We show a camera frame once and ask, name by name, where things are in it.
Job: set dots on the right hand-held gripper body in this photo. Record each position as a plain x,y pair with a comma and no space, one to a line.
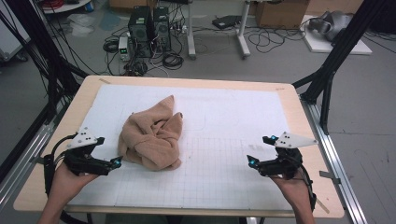
280,163

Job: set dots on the aluminium rail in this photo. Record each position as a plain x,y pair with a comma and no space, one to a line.
336,155
28,149

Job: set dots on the grey bag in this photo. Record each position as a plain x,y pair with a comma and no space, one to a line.
333,23

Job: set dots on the tan terry towel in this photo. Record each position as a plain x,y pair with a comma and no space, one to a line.
152,140

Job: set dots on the person's left hand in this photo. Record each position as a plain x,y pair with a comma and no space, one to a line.
67,185

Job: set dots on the grey bench power supply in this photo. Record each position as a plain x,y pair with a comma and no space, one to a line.
124,48

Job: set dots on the person's right hand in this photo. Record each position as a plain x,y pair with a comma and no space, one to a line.
295,193

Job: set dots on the clear plastic sheet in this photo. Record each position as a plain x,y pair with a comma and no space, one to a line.
81,25

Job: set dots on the tan tape strip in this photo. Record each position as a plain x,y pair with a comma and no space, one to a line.
322,205

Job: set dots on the white desk frame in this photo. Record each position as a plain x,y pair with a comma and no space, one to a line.
191,37

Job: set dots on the white grid mat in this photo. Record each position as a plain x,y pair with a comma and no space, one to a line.
218,124

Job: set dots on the low cardboard box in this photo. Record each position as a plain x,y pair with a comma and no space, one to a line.
130,3

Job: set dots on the flat black device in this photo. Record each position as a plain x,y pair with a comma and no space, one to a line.
225,22

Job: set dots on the grey tape piece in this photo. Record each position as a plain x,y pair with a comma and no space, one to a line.
37,160
329,176

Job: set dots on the white floor board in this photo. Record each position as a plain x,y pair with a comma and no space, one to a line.
320,45

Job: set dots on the small black computer tower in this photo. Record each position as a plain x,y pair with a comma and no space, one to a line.
162,28

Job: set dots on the black metal frame strut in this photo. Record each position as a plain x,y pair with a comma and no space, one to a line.
46,49
342,46

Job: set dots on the round white table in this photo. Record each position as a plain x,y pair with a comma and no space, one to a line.
67,6

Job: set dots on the large black computer tower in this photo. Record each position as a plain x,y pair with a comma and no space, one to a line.
140,28

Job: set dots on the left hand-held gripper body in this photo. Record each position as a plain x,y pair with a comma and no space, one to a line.
79,160

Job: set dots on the large cardboard box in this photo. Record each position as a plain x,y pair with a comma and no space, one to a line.
280,14

